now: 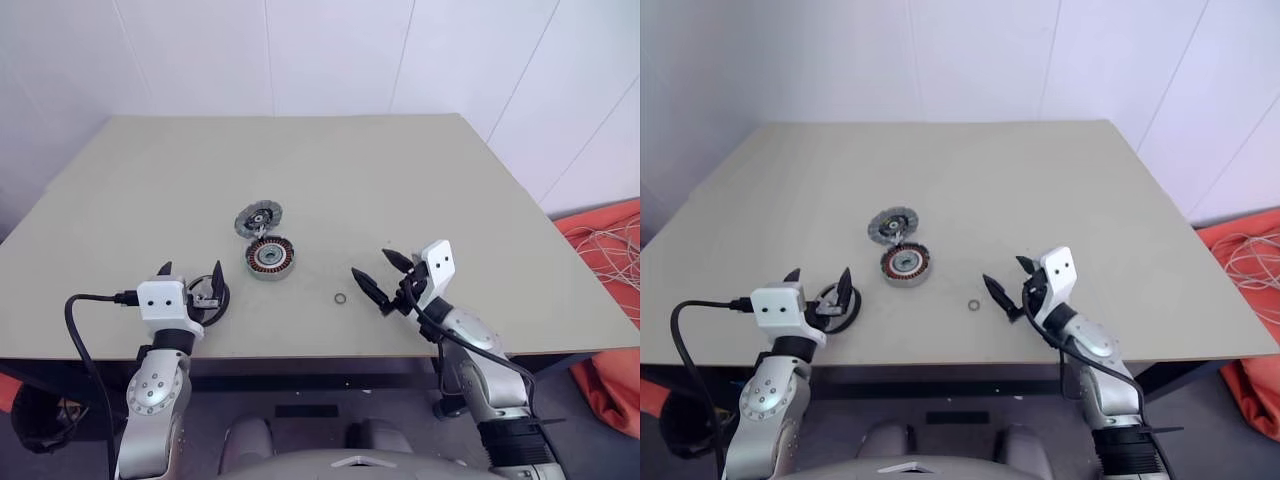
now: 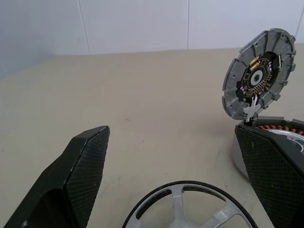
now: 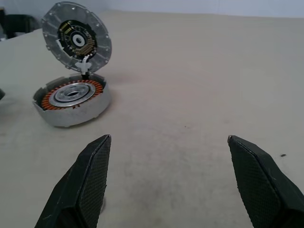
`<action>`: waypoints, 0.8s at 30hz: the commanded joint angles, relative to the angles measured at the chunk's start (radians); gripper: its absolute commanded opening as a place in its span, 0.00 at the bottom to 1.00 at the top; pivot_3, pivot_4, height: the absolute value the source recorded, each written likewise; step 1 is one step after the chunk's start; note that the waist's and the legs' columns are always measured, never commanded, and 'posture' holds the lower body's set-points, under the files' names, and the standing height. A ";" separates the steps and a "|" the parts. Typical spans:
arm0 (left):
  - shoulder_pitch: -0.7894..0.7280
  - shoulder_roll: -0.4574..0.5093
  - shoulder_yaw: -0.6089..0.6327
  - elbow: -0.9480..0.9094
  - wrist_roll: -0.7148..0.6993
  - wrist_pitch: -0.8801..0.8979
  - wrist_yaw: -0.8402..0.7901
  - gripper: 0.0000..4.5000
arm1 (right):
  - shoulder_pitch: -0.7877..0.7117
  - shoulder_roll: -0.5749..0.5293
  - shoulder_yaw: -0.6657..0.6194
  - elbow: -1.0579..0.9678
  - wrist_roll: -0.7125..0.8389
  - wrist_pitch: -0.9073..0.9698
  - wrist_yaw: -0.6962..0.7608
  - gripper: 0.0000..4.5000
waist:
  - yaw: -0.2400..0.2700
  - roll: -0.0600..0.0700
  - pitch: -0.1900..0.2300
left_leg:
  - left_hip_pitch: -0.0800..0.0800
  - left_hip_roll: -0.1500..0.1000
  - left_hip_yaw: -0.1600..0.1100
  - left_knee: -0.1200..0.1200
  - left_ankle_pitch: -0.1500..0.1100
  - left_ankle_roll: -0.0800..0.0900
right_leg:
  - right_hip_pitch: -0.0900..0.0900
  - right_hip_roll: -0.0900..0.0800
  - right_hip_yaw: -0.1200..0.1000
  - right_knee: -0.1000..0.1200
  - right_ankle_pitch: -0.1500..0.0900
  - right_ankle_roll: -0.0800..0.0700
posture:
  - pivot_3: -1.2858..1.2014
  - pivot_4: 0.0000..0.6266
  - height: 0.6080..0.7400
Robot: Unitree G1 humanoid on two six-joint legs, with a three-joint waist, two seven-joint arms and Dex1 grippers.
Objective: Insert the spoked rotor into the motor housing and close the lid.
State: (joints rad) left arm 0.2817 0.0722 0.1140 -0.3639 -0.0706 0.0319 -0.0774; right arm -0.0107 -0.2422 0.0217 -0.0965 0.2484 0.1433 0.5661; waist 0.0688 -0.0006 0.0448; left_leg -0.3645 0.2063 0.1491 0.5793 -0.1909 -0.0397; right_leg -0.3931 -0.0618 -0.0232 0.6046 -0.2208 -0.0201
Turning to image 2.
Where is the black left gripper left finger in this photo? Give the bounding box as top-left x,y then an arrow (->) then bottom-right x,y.
0,125 -> 111,228

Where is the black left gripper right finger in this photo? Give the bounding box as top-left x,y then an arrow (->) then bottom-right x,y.
235,123 -> 304,228

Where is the small round metal object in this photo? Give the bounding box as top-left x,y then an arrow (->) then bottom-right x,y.
229,116 -> 304,179

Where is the silver spoked rotor wheel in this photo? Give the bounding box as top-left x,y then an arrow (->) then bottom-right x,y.
121,180 -> 254,228

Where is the grey motor cover with circuit board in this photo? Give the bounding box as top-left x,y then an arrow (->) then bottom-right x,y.
221,28 -> 297,124

